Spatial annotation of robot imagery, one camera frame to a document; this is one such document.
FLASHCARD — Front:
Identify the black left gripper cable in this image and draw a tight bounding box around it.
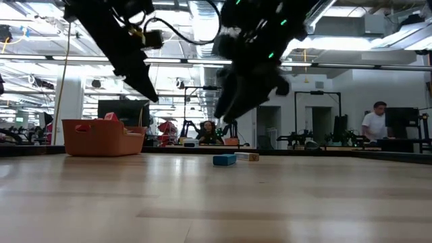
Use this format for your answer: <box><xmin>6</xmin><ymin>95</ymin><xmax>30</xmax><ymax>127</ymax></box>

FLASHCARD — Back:
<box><xmin>143</xmin><ymin>0</ymin><xmax>223</xmax><ymax>47</ymax></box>

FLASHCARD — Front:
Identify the person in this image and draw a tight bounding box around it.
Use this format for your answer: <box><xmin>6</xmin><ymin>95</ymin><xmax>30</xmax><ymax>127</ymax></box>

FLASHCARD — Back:
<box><xmin>360</xmin><ymin>101</ymin><xmax>389</xmax><ymax>142</ymax></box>
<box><xmin>196</xmin><ymin>120</ymin><xmax>223</xmax><ymax>146</ymax></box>

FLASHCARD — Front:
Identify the black gantry frame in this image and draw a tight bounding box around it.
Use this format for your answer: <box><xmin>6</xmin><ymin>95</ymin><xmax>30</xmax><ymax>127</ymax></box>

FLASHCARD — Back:
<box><xmin>183</xmin><ymin>85</ymin><xmax>223</xmax><ymax>142</ymax></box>
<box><xmin>294</xmin><ymin>90</ymin><xmax>342</xmax><ymax>146</ymax></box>

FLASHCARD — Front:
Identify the white column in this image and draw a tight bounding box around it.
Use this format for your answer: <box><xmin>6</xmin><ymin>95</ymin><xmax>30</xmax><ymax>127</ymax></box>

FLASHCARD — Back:
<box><xmin>55</xmin><ymin>76</ymin><xmax>85</xmax><ymax>119</ymax></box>

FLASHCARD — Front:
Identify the wooden block with blue face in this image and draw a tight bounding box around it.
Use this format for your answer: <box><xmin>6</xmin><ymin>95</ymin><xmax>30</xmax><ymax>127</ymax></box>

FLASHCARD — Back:
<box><xmin>234</xmin><ymin>151</ymin><xmax>261</xmax><ymax>162</ymax></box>

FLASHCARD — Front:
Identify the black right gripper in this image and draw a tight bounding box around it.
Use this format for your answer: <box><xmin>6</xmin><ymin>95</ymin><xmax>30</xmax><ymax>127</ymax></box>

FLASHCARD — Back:
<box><xmin>214</xmin><ymin>23</ymin><xmax>306</xmax><ymax>123</ymax></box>

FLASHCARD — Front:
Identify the black upright monitor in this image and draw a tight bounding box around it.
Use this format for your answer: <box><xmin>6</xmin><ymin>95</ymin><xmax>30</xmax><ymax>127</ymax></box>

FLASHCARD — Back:
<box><xmin>333</xmin><ymin>114</ymin><xmax>349</xmax><ymax>142</ymax></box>

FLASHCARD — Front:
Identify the orange plastic bin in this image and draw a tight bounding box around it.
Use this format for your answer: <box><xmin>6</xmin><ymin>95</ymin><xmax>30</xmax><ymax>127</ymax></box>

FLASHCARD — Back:
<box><xmin>61</xmin><ymin>117</ymin><xmax>147</xmax><ymax>157</ymax></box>

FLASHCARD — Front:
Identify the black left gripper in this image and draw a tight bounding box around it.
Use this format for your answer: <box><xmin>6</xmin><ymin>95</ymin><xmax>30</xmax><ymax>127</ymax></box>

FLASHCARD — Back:
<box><xmin>63</xmin><ymin>13</ymin><xmax>159</xmax><ymax>103</ymax></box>

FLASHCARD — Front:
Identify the yellow cable tag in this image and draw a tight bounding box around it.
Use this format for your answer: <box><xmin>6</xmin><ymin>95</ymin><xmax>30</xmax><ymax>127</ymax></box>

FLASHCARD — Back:
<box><xmin>130</xmin><ymin>26</ymin><xmax>146</xmax><ymax>43</ymax></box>

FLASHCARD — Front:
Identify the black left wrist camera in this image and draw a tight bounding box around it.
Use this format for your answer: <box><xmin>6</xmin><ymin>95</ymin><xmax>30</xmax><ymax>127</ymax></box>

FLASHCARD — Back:
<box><xmin>143</xmin><ymin>29</ymin><xmax>165</xmax><ymax>50</ymax></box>

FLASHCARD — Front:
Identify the black equipment cabinet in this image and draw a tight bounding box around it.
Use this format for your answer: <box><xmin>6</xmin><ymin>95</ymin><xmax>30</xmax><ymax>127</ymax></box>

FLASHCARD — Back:
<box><xmin>363</xmin><ymin>107</ymin><xmax>421</xmax><ymax>140</ymax></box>

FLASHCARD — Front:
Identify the yellow cable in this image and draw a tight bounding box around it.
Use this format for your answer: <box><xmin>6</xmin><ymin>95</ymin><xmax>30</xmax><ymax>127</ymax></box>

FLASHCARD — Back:
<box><xmin>52</xmin><ymin>23</ymin><xmax>72</xmax><ymax>146</ymax></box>

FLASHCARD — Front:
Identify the long blue block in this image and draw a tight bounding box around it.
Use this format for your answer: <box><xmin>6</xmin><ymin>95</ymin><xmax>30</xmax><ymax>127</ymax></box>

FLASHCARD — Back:
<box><xmin>212</xmin><ymin>153</ymin><xmax>238</xmax><ymax>167</ymax></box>

